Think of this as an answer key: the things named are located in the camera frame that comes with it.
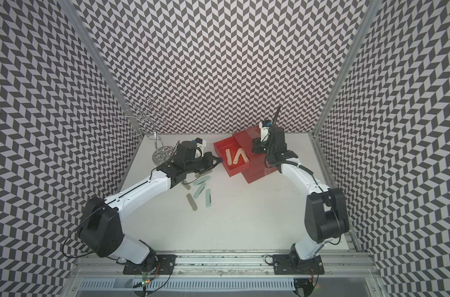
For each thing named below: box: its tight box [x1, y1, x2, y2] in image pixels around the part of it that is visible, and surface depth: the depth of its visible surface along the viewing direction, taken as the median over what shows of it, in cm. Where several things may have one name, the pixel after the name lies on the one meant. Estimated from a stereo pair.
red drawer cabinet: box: [218, 124, 277, 184], surface depth 90 cm
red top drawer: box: [213, 134, 251, 177], surface depth 90 cm
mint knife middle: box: [193, 181, 207, 199], surface depth 95 cm
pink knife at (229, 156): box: [225, 148, 233, 166], surface depth 91 cm
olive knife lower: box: [186, 193, 198, 211], surface depth 93 cm
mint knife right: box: [205, 188, 212, 208], surface depth 93 cm
